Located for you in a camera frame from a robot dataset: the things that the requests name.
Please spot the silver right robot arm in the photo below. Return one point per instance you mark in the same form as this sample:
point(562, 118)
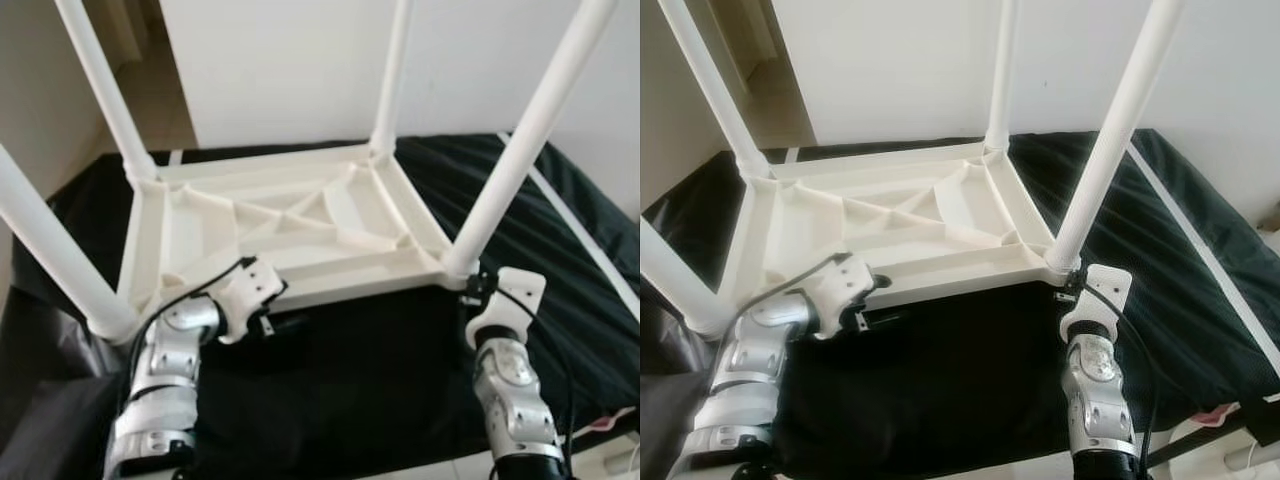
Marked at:
point(1095, 390)
point(510, 390)

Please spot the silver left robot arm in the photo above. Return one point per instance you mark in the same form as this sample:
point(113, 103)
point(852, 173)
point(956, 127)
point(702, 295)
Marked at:
point(165, 380)
point(760, 370)

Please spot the black cloth cover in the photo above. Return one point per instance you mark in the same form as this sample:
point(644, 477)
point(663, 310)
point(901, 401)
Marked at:
point(380, 380)
point(980, 380)

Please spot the pink object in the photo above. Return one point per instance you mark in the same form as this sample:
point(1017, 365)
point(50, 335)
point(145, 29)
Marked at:
point(610, 420)
point(1217, 415)

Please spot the black stand bar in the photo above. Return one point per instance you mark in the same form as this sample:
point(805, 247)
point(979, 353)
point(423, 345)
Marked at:
point(1215, 435)

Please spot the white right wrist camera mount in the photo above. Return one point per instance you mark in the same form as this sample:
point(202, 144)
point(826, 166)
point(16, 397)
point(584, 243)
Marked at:
point(520, 295)
point(1110, 290)

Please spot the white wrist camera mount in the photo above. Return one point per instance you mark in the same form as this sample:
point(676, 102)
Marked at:
point(850, 285)
point(250, 290)
point(1110, 290)
point(520, 295)

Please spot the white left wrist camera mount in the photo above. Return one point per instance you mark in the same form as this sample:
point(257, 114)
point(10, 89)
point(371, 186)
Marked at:
point(850, 285)
point(250, 290)

